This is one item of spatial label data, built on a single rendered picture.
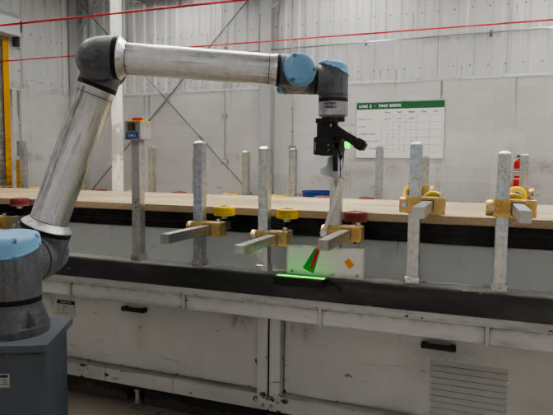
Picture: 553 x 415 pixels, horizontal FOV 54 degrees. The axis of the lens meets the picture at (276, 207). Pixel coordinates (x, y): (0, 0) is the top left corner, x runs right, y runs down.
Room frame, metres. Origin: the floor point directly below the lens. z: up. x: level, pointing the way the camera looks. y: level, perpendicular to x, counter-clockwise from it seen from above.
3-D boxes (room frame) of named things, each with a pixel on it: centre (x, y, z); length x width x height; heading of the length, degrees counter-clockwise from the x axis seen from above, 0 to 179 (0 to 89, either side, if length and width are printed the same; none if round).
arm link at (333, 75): (1.68, -0.17, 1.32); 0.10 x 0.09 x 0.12; 93
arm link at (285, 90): (1.66, -0.06, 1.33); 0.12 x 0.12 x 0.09; 3
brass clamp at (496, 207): (1.57, -0.68, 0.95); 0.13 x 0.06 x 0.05; 69
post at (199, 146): (1.93, 0.27, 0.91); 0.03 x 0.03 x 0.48; 69
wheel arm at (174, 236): (1.84, 0.26, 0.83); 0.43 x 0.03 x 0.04; 159
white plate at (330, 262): (1.74, -0.16, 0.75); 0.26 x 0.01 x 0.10; 69
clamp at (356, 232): (1.75, -0.22, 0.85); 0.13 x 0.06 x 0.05; 69
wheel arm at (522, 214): (1.52, -0.68, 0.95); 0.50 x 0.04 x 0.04; 159
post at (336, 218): (1.75, -0.19, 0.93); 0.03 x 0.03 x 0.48; 69
